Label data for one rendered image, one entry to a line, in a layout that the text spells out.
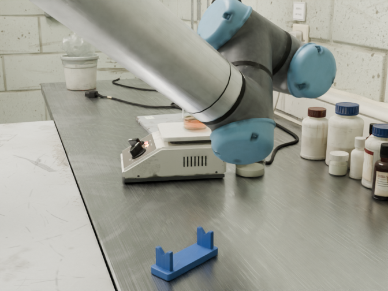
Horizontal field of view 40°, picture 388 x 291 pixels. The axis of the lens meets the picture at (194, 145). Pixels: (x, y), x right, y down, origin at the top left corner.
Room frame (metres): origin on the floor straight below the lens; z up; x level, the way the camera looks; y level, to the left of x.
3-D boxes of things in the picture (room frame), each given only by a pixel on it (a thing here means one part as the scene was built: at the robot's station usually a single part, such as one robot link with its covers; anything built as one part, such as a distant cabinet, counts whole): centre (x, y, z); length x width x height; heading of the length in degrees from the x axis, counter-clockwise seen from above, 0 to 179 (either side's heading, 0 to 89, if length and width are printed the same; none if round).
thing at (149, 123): (1.44, 0.00, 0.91); 0.30 x 0.20 x 0.01; 109
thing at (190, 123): (1.03, 0.00, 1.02); 0.06 x 0.05 x 0.08; 120
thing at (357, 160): (0.99, -0.32, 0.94); 0.03 x 0.03 x 0.08
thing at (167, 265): (0.64, 0.01, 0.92); 0.10 x 0.03 x 0.04; 138
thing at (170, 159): (1.03, 0.03, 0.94); 0.22 x 0.13 x 0.08; 99
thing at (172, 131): (1.03, 0.01, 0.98); 0.12 x 0.12 x 0.01; 9
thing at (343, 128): (1.07, -0.31, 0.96); 0.07 x 0.07 x 0.13
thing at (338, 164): (1.01, -0.29, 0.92); 0.04 x 0.04 x 0.04
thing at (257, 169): (1.01, -0.11, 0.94); 0.06 x 0.06 x 0.08
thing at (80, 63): (2.02, 0.43, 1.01); 0.14 x 0.14 x 0.21
